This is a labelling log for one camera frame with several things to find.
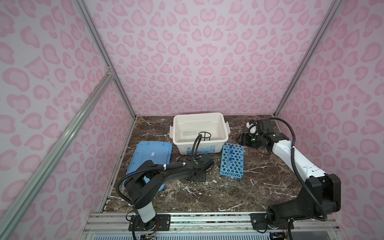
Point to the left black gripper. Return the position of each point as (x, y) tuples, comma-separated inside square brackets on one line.
[(203, 178)]

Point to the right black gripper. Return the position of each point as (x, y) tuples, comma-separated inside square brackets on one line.
[(244, 140)]

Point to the black wire ring stand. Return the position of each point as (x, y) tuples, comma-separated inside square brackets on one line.
[(205, 136)]

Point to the white plastic storage box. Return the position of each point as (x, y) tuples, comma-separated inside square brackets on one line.
[(185, 129)]

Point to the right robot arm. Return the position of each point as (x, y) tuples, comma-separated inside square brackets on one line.
[(320, 194)]

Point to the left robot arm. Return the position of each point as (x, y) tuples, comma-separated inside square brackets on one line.
[(140, 187)]

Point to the blue test tube rack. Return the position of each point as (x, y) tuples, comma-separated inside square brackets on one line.
[(232, 162)]

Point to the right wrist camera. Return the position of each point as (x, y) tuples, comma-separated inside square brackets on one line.
[(252, 127)]

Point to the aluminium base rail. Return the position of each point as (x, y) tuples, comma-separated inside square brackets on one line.
[(210, 226)]

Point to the right aluminium corner post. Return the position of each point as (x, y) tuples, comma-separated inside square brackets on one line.
[(327, 21)]

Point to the aluminium corner frame post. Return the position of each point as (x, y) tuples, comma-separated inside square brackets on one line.
[(90, 25)]

